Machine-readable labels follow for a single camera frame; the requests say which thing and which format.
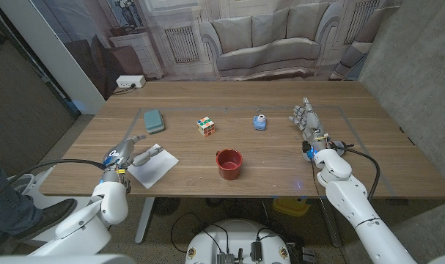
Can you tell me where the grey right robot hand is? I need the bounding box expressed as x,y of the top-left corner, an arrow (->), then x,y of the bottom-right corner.
288,97 -> 328,143

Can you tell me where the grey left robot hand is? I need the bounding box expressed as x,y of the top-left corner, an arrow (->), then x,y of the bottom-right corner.
103,134 -> 164,173

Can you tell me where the white paper towel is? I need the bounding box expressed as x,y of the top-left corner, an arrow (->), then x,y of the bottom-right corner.
127,143 -> 180,190

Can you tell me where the red cup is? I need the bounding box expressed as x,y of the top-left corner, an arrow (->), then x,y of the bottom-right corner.
216,148 -> 243,181

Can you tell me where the teal ribbed sponge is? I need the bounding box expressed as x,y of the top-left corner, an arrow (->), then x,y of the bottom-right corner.
143,109 -> 166,135

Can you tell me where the black round floor fan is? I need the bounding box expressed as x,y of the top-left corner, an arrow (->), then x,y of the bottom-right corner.
152,197 -> 181,217

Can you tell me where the white power strip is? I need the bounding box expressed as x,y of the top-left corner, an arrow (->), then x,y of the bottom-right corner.
115,75 -> 147,89

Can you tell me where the printed living room backdrop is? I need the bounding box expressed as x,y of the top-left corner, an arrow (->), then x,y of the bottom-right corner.
29,0 -> 402,100

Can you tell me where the yellow object under table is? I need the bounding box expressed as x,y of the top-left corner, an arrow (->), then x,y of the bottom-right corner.
272,197 -> 311,217

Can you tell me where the multicolour puzzle cube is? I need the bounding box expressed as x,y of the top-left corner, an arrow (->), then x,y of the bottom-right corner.
196,116 -> 216,138

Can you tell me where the white chair base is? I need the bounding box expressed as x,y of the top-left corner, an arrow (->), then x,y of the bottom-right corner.
5,166 -> 95,254

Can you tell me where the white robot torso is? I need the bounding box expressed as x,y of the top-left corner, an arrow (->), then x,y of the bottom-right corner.
185,219 -> 292,264

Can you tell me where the blue toy camera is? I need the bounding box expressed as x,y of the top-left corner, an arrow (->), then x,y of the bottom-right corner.
253,114 -> 268,131

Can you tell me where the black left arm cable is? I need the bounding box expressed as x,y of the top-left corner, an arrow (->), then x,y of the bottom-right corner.
0,158 -> 108,206

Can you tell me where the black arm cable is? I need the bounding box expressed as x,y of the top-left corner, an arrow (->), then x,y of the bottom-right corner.
330,142 -> 380,202
0,158 -> 108,206

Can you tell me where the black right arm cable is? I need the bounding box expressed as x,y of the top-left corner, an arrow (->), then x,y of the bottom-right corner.
330,142 -> 380,202

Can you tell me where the black floor cable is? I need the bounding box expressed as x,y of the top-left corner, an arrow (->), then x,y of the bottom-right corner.
170,212 -> 230,254

